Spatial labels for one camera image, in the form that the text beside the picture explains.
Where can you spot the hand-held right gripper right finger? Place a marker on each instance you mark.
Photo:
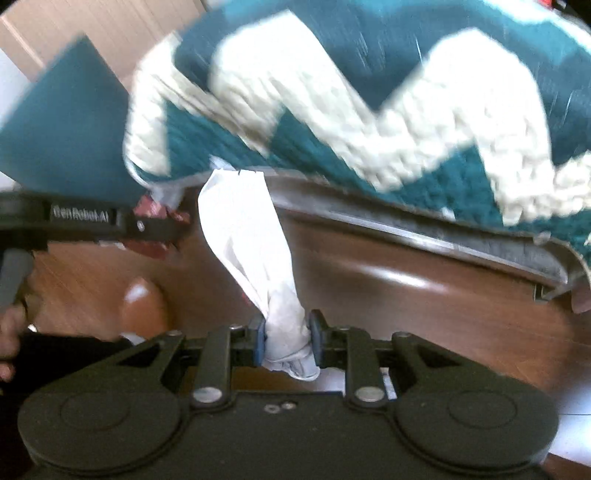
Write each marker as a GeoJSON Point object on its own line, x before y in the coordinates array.
{"type": "Point", "coordinates": [316, 339]}

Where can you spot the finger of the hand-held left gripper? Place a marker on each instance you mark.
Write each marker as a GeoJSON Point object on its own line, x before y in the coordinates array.
{"type": "Point", "coordinates": [159, 228]}

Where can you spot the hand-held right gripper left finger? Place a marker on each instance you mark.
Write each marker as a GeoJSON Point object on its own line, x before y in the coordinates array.
{"type": "Point", "coordinates": [259, 342]}

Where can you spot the white tissue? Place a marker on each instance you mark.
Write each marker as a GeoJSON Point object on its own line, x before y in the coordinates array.
{"type": "Point", "coordinates": [258, 249]}

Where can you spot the person's left hand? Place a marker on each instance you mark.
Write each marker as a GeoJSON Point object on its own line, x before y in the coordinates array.
{"type": "Point", "coordinates": [7, 337]}

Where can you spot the teal flat board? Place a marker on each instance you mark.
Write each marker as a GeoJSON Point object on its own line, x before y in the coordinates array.
{"type": "Point", "coordinates": [69, 124]}

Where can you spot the beige wooden door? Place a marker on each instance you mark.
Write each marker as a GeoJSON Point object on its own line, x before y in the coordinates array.
{"type": "Point", "coordinates": [101, 27]}

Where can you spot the teal and cream knitted blanket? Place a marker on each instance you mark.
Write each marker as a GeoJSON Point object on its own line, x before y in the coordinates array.
{"type": "Point", "coordinates": [369, 106]}

